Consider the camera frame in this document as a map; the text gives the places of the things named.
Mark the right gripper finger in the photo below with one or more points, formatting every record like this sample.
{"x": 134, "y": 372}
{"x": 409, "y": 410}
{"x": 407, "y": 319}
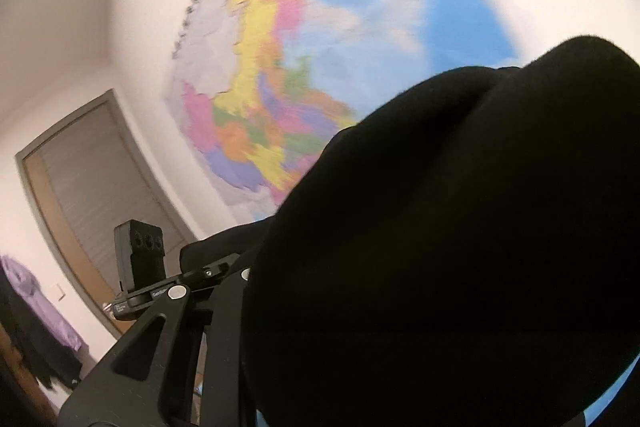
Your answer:
{"x": 148, "y": 377}

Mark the black coat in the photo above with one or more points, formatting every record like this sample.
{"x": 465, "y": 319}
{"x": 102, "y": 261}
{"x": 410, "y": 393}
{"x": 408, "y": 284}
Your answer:
{"x": 467, "y": 255}

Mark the grey door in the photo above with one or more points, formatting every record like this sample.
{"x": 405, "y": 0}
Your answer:
{"x": 84, "y": 176}

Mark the purple hanging garment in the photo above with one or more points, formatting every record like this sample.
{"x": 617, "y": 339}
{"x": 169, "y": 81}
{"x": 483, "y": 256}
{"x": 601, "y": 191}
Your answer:
{"x": 48, "y": 344}

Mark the blue floral bed sheet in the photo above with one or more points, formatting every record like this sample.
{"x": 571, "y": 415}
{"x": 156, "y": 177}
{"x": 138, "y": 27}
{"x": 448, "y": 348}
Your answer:
{"x": 595, "y": 409}

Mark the colourful wall map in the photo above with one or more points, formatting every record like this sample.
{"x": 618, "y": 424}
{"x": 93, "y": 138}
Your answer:
{"x": 259, "y": 87}

